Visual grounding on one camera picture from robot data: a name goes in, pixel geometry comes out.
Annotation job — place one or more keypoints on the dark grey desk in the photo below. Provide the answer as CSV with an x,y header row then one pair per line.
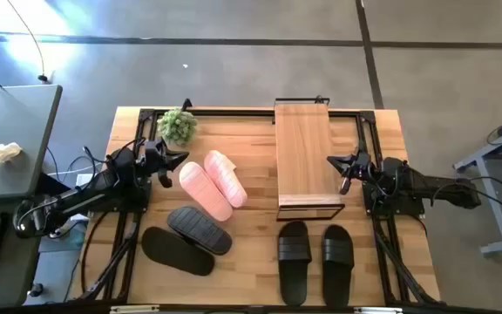
x,y
11,279

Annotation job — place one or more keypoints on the black round knob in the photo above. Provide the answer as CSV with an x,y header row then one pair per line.
x,y
36,290

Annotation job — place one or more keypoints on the black aluminium rig frame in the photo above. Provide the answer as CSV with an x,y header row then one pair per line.
x,y
242,113

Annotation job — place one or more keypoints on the green plant in patterned pot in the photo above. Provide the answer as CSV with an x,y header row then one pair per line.
x,y
177,126

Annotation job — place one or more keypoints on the light grey desk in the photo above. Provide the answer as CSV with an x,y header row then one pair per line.
x,y
11,122

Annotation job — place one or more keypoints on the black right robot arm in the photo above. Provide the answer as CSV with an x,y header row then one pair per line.
x,y
434,185

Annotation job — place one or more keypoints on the black rubber slide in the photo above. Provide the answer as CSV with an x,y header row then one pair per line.
x,y
201,231
168,253

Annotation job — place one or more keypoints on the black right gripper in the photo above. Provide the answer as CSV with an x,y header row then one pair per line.
x,y
346,185

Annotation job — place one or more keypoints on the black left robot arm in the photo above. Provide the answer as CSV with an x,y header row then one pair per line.
x,y
98,187

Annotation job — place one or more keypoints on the grey metal table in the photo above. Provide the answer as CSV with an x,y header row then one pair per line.
x,y
495,205

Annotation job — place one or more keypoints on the wooden shelf with black frame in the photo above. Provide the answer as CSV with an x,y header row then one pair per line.
x,y
303,152

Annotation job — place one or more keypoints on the crumpled white tissue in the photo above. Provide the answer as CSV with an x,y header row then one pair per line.
x,y
3,153

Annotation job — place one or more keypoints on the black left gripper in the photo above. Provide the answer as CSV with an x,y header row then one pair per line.
x,y
165,179

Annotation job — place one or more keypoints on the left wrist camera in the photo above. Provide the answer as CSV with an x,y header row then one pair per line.
x,y
155,147

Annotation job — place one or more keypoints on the black computer mouse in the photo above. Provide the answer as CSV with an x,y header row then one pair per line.
x,y
21,227

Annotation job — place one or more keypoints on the white power strip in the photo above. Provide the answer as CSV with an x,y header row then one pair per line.
x,y
83,179

